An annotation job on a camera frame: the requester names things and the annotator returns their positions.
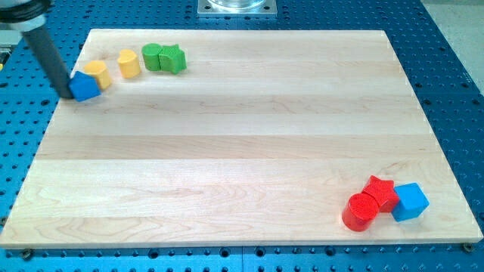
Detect yellow hexagon block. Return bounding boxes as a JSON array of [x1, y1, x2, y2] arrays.
[[84, 60, 112, 90]]

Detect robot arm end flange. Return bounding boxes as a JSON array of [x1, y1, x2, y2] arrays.
[[1, 0, 52, 32]]

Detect green star block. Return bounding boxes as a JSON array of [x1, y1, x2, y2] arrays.
[[158, 45, 187, 74]]

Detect red star block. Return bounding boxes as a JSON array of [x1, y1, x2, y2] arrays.
[[362, 175, 400, 213]]

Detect wooden board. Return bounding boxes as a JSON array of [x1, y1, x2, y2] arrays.
[[1, 29, 482, 249]]

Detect green cylinder block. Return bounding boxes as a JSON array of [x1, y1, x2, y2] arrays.
[[141, 43, 162, 71]]

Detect yellow heart block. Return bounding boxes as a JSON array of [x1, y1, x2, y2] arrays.
[[117, 49, 141, 79]]

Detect red cylinder block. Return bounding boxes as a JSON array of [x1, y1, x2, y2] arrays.
[[342, 193, 379, 232]]

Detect blue pentagon block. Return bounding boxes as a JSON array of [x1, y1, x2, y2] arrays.
[[69, 71, 101, 102]]

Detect light blue cube block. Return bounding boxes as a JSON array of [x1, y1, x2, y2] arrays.
[[392, 183, 430, 221]]

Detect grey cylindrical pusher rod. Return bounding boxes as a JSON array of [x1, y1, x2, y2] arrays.
[[22, 26, 73, 99]]

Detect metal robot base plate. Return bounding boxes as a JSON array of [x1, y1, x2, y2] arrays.
[[197, 0, 278, 17]]

